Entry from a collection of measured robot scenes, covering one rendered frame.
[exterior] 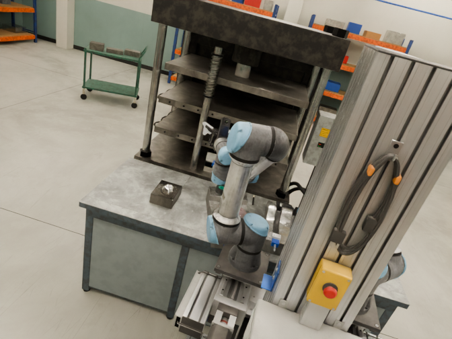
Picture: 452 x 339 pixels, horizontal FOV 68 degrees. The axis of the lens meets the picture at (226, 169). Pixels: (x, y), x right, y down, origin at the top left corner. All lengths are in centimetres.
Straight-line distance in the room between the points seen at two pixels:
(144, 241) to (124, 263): 26
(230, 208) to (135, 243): 105
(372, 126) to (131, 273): 191
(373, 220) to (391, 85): 34
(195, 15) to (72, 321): 215
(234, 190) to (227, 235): 20
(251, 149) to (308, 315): 56
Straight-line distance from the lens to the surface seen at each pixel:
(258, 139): 118
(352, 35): 778
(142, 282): 243
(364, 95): 85
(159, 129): 274
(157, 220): 207
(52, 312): 264
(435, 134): 91
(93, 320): 258
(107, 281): 256
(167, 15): 247
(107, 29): 962
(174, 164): 275
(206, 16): 239
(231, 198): 129
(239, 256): 149
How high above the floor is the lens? 205
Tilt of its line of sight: 26 degrees down
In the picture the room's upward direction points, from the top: 15 degrees clockwise
